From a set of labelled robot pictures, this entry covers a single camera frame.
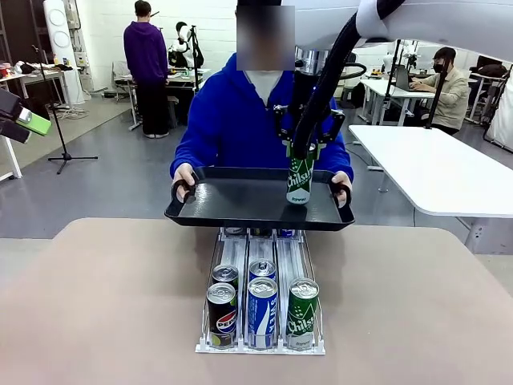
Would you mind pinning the person in purple hoodie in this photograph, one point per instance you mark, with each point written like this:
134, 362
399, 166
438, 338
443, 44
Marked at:
146, 60

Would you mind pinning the large white table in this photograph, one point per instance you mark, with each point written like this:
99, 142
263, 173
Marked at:
433, 168

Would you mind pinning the white table leg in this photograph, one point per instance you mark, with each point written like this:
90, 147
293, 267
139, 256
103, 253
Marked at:
10, 156

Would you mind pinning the person's left forearm blue sleeve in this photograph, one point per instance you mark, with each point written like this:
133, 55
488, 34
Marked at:
344, 158

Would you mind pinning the person's left hand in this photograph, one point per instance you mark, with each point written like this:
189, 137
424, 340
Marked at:
342, 182

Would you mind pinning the black shelf rack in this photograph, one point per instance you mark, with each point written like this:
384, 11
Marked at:
20, 28

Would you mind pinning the white tower air conditioner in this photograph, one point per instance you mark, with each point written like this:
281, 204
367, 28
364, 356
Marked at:
60, 36

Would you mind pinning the person in blue hoodie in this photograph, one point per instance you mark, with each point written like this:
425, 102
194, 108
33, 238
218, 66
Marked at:
236, 120

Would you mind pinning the seated person in beige jacket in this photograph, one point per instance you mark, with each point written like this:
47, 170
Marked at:
451, 96

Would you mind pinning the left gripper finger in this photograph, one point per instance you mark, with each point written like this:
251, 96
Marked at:
38, 122
14, 132

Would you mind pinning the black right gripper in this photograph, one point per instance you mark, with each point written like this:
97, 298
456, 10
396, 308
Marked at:
304, 92

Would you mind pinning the black pole stand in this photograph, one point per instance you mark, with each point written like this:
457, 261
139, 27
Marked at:
437, 92

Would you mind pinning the black tripod stand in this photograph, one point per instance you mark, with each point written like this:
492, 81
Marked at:
58, 120
196, 60

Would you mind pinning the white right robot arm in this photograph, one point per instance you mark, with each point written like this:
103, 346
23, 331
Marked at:
320, 24

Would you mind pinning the cluttered white work table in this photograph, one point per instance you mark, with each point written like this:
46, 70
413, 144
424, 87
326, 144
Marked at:
40, 76

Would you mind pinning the black plastic serving tray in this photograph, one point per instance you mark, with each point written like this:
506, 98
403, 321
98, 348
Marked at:
240, 200

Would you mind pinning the white humanoid robot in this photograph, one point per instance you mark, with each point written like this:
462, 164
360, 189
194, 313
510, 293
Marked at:
180, 44

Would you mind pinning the person's right hand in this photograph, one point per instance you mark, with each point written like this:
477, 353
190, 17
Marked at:
183, 176

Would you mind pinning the grey laptop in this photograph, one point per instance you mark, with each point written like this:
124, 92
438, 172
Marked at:
402, 78

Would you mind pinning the person's right forearm blue sleeve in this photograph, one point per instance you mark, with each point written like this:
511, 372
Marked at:
184, 154

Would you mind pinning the clear white can dispenser rack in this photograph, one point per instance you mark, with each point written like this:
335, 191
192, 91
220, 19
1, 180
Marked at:
282, 256

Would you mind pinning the blue Pocari Sweat can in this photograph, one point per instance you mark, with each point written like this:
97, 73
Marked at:
262, 317
262, 268
288, 232

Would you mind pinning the green Chilsung cider can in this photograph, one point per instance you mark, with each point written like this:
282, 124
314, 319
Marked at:
302, 317
300, 180

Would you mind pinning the grey workbench desk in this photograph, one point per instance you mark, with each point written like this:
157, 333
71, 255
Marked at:
182, 80

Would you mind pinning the white office desk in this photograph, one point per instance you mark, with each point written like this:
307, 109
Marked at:
393, 94

